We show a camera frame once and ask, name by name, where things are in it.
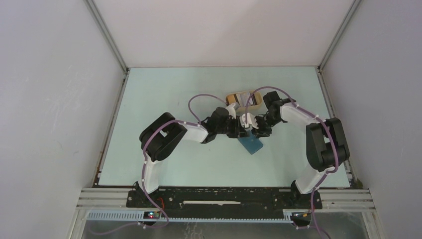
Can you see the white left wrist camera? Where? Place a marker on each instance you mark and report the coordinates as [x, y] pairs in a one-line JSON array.
[[232, 109]]

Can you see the grey cable duct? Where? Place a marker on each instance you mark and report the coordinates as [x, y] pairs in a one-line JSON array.
[[144, 216]]

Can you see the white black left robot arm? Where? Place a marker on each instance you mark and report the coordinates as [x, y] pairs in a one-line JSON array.
[[160, 139]]

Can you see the aluminium frame rail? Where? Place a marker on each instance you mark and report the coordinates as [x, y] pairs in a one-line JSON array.
[[330, 200]]

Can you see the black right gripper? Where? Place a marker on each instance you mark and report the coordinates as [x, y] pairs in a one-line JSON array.
[[261, 132]]

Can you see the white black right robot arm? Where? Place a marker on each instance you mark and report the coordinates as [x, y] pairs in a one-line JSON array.
[[326, 145]]

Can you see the stack of cards in tray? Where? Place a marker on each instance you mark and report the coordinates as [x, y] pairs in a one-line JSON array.
[[246, 99]]

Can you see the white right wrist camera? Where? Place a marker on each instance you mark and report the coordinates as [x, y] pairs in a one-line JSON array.
[[248, 121]]

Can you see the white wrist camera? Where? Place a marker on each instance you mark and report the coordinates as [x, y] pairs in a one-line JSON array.
[[232, 109], [248, 121]]

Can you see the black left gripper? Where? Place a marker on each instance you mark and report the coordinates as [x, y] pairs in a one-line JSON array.
[[238, 131]]

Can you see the orange card with black stripe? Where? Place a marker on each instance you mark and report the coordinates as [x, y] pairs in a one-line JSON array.
[[231, 98]]

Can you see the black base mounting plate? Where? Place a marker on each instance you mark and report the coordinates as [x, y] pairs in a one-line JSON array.
[[236, 202]]

